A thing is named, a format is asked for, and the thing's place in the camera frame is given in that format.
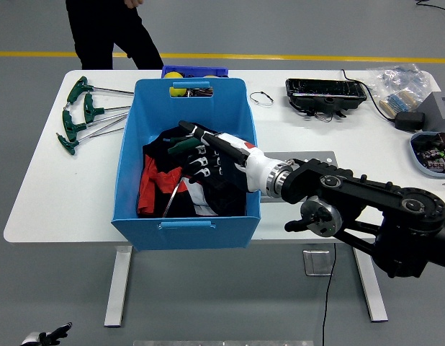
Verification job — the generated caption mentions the robot left hand black fingers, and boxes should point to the robot left hand black fingers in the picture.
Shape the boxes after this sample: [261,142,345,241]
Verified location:
[19,322,73,346]

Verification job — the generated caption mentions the robot right hand white shell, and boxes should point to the robot right hand white shell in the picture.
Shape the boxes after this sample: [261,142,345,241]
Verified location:
[178,120,272,194]

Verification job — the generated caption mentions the grey green tool holder rack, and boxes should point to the grey green tool holder rack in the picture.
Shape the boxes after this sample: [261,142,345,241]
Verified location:
[259,151,336,213]

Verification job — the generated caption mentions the large green T-handle wrench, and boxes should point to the large green T-handle wrench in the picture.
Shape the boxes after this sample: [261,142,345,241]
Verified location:
[162,135,190,218]

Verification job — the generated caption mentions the light blue plastic storage box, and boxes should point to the light blue plastic storage box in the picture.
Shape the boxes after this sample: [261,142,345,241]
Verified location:
[110,78,262,252]

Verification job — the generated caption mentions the grey box device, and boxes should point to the grey box device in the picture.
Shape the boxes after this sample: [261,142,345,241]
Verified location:
[420,91,445,133]

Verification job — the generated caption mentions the person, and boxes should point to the person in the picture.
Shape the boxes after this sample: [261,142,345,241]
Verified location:
[66,0,164,71]

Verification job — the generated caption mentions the white table leg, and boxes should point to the white table leg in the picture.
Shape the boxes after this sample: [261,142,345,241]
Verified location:
[351,248,389,323]
[104,245,134,328]

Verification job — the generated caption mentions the dark blue plastic bin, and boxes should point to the dark blue plastic bin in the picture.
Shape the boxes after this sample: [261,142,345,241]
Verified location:
[161,65,230,79]

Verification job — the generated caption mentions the black red folded garment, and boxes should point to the black red folded garment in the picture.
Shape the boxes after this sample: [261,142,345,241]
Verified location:
[137,123,248,217]

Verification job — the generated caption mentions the black plastic tray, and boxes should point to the black plastic tray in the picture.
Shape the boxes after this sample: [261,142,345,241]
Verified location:
[284,77,368,120]

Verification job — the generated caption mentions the metal floor socket plate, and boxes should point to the metal floor socket plate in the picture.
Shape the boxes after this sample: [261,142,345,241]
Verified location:
[302,249,334,277]

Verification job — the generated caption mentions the beige resistor strip pack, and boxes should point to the beige resistor strip pack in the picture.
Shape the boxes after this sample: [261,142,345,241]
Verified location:
[379,89,421,118]

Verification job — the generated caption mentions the black power adapter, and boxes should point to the black power adapter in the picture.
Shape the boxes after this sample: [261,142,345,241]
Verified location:
[393,111,426,132]

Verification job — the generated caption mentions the clear plastic parts bag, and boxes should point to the clear plastic parts bag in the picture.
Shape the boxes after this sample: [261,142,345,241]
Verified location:
[366,63,431,109]

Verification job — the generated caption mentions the pale blue parts tray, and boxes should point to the pale blue parts tray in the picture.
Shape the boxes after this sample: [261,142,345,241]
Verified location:
[409,131,445,178]

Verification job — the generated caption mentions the thin wire loop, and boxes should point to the thin wire loop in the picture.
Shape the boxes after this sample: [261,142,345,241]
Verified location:
[248,91,275,107]

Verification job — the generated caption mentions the green T-handle hex wrench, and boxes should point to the green T-handle hex wrench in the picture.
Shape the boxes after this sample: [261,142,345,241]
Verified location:
[61,110,129,143]
[66,76,135,106]
[55,126,126,156]
[83,92,131,125]

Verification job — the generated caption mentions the black adapter cable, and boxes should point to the black adapter cable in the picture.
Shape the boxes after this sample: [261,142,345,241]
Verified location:
[341,68,398,125]

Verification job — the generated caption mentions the black cable on floor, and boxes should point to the black cable on floor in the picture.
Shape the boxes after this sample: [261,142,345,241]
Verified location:
[415,0,445,17]

